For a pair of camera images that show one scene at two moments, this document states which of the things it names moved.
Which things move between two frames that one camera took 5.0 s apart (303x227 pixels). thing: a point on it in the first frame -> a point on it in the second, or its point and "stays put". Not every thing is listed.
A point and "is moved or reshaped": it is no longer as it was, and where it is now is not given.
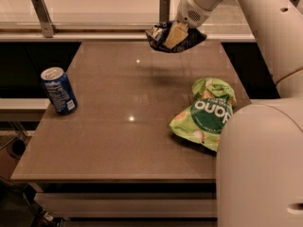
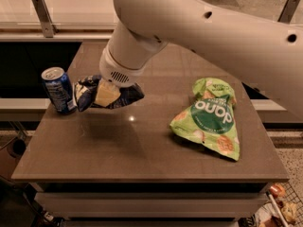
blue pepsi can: x=60 y=90 stays put
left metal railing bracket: x=44 y=19 stays put
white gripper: x=190 y=13 -> x=115 y=70
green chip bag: x=203 y=119 stays put
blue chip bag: x=157 y=36 is moved or reshaped
